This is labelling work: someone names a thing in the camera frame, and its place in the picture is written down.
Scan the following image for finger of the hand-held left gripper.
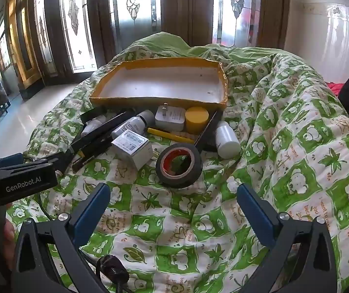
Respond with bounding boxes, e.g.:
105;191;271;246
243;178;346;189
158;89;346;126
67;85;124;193
25;150;75;175
0;154;25;171

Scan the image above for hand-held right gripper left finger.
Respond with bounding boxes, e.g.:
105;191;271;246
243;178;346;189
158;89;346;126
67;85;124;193
11;183;123;293

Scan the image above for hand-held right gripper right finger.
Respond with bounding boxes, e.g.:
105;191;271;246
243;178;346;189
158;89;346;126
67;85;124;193
237;184;338;293

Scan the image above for black pen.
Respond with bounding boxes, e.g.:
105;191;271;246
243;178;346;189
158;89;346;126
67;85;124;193
74;137;114;159
70;111;135;153

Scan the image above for small white bottle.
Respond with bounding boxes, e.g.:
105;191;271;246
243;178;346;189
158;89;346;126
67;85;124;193
81;115;108;138

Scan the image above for small white labelled box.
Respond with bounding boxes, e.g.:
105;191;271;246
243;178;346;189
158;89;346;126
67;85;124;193
111;129;153;171

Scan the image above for labelled white bottle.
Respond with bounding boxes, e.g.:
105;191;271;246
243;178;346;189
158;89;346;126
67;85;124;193
111;110;156;139

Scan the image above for white plastic bottle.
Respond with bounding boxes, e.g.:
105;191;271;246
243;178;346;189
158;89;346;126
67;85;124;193
215;121;241;159

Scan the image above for red round tin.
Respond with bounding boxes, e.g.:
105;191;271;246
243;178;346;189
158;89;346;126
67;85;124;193
155;143;203;189

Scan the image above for yellow pen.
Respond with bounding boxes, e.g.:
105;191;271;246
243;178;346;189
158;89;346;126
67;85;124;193
148;127;195;144

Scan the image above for yellow cylinder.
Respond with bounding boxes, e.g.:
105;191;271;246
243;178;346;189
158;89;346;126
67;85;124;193
185;106;209;135

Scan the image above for white charger adapter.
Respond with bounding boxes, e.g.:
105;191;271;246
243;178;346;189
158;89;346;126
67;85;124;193
154;104;188;132

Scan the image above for yellow-edged cardboard box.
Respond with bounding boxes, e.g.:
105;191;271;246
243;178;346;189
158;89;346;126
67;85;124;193
89;57;228;110

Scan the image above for person's left hand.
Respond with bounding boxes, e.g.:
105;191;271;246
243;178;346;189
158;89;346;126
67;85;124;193
4;220;16;242

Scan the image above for green printed blanket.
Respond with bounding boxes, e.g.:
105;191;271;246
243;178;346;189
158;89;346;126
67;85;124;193
6;31;349;293

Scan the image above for yellow-framed wooden doors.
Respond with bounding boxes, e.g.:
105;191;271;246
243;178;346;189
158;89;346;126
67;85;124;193
5;0;43;89

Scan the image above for red cloth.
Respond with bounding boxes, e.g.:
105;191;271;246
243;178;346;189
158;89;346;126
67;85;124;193
327;82;346;94

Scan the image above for wooden patterned-glass doors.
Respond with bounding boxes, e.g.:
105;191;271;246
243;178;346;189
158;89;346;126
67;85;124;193
43;0;289;77

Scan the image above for black cable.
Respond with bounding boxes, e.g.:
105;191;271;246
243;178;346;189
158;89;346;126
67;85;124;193
86;255;132;293

